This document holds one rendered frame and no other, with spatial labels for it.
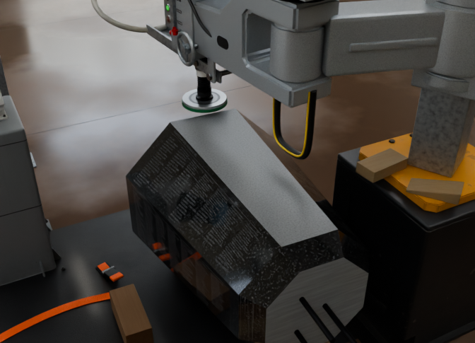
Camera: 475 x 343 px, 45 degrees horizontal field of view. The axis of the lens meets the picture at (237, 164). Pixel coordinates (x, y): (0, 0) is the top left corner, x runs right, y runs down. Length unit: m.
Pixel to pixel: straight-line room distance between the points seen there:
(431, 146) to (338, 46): 0.66
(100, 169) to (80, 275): 1.03
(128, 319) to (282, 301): 0.92
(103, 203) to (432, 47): 2.21
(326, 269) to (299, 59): 0.72
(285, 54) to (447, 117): 0.73
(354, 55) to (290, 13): 0.30
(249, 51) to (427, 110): 0.75
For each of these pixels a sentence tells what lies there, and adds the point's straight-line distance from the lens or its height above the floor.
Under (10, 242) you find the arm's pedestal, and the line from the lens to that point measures 3.05.
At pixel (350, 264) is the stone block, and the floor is 0.73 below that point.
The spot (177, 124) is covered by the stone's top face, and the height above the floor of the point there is 0.82.
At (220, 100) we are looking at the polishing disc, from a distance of 2.75.
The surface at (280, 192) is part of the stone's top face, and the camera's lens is 2.20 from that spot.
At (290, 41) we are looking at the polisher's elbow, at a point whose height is 1.40.
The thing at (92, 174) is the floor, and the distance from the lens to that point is 3.90.
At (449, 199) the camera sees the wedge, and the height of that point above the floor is 0.80.
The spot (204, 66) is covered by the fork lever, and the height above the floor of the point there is 1.09.
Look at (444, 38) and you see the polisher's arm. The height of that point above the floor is 1.37.
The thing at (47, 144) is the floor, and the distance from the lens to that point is 4.33.
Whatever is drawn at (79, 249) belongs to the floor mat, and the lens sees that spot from 3.28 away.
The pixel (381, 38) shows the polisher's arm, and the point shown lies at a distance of 2.10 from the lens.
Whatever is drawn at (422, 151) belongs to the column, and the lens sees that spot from 2.49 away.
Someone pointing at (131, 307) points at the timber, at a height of 0.14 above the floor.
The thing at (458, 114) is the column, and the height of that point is 1.07.
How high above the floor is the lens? 2.09
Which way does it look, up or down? 33 degrees down
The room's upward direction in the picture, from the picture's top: straight up
